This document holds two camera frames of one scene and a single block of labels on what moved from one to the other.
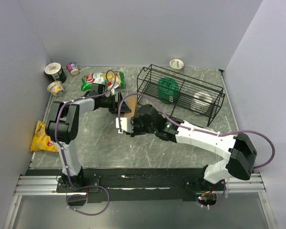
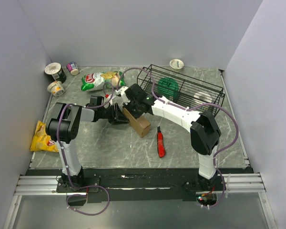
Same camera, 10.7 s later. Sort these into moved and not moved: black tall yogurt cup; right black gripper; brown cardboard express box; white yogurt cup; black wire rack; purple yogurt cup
Moved: brown cardboard express box; right black gripper
Not moved: black tall yogurt cup; white yogurt cup; purple yogurt cup; black wire rack
